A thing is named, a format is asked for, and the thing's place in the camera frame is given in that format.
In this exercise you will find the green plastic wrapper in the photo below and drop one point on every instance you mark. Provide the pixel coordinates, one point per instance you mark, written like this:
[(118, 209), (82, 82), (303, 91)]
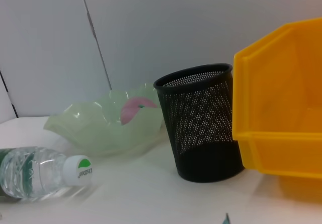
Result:
[(226, 220)]

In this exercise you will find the clear water bottle green label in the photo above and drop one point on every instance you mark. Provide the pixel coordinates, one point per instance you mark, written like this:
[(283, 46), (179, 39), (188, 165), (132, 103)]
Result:
[(32, 171)]

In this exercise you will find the black mesh pen cup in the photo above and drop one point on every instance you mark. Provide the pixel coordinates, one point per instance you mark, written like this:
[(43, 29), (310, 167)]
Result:
[(201, 133)]

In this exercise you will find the green glass fruit plate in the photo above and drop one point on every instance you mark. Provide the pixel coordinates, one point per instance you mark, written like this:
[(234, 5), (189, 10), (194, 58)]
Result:
[(100, 133)]

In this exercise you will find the yellow plastic storage bin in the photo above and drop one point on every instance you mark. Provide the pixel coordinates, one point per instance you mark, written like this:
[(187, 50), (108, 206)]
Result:
[(281, 108)]

